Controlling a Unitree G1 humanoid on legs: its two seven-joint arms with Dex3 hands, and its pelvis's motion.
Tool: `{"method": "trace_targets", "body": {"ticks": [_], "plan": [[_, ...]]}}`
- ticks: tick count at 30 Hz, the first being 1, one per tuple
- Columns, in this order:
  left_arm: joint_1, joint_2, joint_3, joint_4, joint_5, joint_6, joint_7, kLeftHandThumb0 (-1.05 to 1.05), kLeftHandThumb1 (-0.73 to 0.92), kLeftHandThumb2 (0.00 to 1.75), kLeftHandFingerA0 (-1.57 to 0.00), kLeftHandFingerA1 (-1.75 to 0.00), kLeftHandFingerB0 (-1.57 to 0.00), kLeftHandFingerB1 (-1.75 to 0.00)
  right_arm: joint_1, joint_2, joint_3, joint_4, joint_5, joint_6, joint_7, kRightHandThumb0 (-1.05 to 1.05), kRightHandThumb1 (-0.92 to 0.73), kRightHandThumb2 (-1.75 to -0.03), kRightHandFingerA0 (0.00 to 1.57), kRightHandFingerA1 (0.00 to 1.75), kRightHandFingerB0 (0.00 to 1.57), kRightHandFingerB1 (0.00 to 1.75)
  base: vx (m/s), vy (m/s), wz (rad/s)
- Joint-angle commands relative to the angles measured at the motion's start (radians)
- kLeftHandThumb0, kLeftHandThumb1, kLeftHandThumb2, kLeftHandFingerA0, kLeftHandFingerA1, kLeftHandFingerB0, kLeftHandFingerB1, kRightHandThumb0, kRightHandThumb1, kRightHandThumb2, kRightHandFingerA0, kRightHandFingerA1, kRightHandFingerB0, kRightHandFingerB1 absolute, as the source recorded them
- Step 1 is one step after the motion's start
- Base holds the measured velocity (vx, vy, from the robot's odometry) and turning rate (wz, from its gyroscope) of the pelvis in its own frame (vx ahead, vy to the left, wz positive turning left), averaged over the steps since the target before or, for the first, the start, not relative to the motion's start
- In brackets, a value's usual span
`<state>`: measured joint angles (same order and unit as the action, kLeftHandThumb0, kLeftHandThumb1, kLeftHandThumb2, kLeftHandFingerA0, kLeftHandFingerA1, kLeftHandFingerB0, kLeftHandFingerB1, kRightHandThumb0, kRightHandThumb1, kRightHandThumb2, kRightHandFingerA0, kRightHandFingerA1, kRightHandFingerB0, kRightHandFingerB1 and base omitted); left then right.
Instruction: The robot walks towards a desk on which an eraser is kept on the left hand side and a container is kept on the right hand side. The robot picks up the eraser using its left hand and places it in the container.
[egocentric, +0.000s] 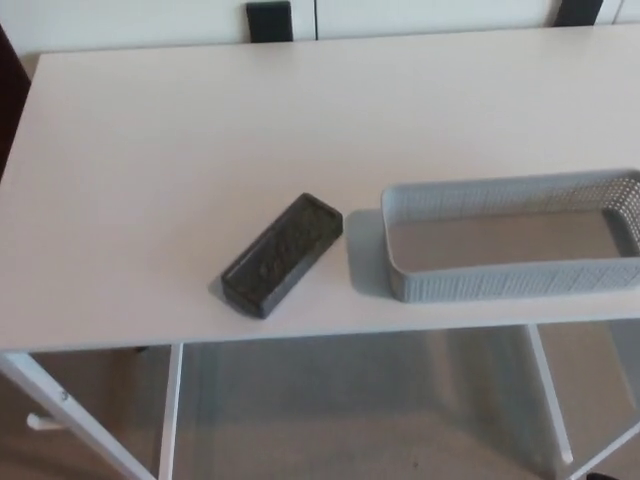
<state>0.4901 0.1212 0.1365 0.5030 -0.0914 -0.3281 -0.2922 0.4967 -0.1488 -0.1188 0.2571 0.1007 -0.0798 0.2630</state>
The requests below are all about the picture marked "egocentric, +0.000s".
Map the dark grey felt eraser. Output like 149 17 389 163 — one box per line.
220 192 345 321

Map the grey perforated plastic container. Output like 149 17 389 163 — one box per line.
380 168 640 306

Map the dark brown furniture panel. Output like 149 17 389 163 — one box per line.
0 22 32 172

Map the left black wall bracket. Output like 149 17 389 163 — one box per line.
245 0 293 45

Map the black wall bracket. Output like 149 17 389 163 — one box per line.
245 0 293 45
553 0 605 28

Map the white metal desk leg frame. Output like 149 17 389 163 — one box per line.
0 341 185 480
526 323 640 480

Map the right black wall bracket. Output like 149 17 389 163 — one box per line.
553 0 605 28

